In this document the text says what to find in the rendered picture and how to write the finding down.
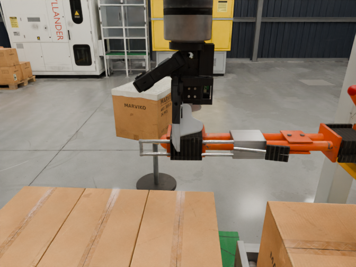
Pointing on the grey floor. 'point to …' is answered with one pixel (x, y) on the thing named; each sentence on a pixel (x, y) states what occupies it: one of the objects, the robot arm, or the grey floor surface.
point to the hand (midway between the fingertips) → (176, 136)
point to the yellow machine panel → (222, 25)
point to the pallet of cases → (14, 70)
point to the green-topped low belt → (124, 60)
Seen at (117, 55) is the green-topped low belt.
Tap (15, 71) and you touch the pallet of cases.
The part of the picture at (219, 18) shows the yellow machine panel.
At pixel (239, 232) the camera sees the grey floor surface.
